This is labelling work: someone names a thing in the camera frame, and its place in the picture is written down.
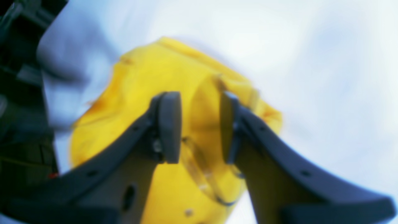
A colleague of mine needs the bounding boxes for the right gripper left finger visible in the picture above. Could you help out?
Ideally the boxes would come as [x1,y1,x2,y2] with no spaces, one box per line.
[1,92,182,224]

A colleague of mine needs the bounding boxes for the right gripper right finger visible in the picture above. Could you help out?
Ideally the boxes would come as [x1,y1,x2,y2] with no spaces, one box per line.
[220,92,397,224]

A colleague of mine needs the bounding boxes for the yellow T-shirt with script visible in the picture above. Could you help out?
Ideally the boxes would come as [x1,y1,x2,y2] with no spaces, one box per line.
[70,37,282,224]

